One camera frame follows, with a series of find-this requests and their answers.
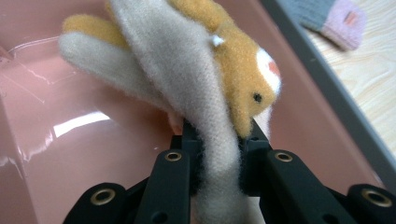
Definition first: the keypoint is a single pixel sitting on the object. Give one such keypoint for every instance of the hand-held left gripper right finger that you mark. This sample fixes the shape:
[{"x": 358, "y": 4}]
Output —
[{"x": 255, "y": 146}]

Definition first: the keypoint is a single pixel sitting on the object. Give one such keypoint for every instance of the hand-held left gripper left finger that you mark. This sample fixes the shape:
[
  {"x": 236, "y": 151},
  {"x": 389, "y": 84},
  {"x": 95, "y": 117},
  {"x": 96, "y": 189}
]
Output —
[{"x": 190, "y": 141}]

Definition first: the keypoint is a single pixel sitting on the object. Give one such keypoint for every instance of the white orange plush animal sock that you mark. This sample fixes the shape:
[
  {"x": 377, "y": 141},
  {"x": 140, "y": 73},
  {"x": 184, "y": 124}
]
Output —
[{"x": 186, "y": 77}]

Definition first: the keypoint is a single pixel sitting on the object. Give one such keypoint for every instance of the pink plastic basin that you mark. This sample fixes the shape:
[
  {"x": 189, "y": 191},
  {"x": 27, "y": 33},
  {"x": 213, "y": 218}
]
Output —
[{"x": 77, "y": 174}]

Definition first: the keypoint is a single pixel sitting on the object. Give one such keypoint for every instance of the grey pink fuzzy sock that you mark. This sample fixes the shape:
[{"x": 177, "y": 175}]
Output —
[{"x": 339, "y": 21}]

